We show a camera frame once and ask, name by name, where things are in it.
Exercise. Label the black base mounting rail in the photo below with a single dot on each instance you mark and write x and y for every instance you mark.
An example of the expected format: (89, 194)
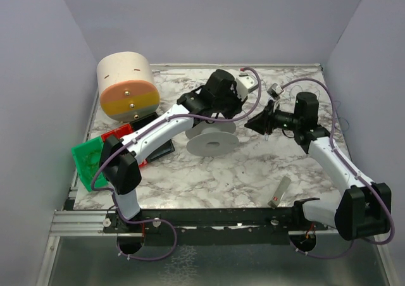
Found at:
(210, 227)

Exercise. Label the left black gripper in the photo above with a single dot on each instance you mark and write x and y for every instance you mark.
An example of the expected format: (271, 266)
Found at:
(230, 109)

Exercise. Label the aluminium extrusion frame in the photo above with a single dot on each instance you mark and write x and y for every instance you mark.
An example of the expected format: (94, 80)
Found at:
(88, 223)

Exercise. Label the grey plastic cable spool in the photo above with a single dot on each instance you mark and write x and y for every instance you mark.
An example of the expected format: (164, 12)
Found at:
(212, 139)

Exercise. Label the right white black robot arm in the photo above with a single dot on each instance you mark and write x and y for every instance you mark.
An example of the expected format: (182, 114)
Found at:
(364, 206)

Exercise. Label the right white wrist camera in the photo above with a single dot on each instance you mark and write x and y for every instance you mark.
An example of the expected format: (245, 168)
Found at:
(275, 91)

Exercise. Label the beige layered cylinder model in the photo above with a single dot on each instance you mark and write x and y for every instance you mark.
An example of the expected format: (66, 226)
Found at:
(126, 86)

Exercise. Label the green plastic bin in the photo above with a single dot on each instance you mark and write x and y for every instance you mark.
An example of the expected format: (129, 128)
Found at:
(86, 157)

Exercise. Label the red plastic bin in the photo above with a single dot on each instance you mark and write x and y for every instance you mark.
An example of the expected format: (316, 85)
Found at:
(118, 132)

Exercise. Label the black plastic bin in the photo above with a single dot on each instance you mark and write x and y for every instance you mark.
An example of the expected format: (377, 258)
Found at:
(161, 151)

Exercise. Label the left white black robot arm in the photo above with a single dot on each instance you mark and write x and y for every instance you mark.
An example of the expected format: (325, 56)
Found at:
(120, 158)

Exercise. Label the grey metal clip tool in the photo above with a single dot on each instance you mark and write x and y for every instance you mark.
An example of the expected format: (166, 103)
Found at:
(279, 192)

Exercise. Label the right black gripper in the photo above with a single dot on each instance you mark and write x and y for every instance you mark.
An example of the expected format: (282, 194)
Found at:
(269, 118)

